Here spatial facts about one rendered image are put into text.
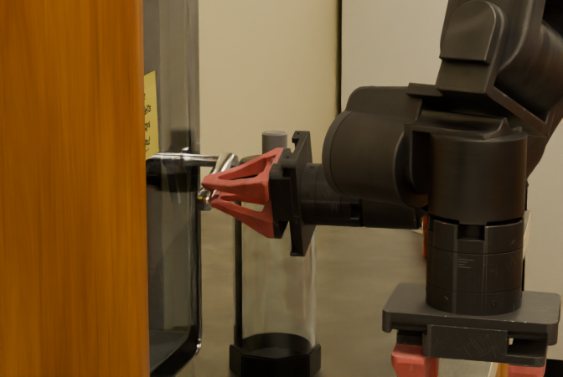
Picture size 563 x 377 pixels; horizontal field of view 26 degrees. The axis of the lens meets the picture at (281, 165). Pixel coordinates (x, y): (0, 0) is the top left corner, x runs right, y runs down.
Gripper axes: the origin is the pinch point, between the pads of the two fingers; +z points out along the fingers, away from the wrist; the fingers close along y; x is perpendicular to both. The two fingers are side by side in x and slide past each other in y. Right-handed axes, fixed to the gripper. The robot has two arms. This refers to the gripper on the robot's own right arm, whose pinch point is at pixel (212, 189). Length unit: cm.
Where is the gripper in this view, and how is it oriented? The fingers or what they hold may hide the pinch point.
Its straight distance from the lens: 115.1
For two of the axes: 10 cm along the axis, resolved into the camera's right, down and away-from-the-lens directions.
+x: -2.2, 4.9, -8.4
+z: -9.7, -0.3, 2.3
